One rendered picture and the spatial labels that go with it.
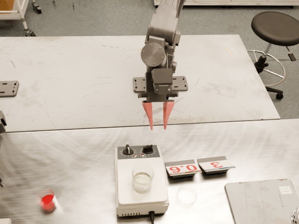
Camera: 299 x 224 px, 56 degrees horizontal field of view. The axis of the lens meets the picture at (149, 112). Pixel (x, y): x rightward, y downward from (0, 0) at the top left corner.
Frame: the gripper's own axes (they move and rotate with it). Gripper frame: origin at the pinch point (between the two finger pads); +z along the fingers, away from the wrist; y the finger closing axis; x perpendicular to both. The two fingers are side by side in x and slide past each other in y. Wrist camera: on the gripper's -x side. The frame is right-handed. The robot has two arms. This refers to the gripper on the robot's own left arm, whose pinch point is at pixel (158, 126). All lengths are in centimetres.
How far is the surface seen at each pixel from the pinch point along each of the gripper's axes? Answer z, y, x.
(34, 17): -95, -91, 214
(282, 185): 18.0, 35.5, 0.9
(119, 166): 9.8, -10.7, -2.3
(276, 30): -51, 89, 93
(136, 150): 7.0, -5.6, 5.7
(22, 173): 12.3, -37.5, 7.0
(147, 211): 20.8, -4.0, -4.7
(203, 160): 11.1, 14.3, 7.5
